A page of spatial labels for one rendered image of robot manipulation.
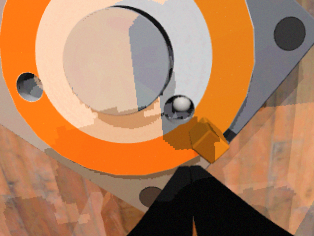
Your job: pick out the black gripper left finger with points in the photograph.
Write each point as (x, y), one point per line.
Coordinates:
(171, 213)

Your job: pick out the orange round plate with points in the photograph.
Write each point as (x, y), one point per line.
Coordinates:
(213, 58)

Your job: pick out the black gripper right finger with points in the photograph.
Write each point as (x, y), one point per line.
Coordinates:
(218, 211)

